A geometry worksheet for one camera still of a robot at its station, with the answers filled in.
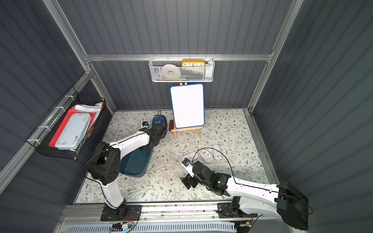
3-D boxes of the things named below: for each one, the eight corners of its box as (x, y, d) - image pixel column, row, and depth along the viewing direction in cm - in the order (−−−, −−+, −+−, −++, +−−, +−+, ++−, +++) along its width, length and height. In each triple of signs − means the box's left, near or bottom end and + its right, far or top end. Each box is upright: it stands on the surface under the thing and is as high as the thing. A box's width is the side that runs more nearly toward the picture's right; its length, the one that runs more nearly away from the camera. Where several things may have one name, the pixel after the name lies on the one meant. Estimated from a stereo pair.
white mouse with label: (206, 164, 92) (206, 162, 90) (199, 153, 97) (199, 151, 95) (213, 160, 93) (213, 159, 91) (205, 150, 98) (206, 148, 96)
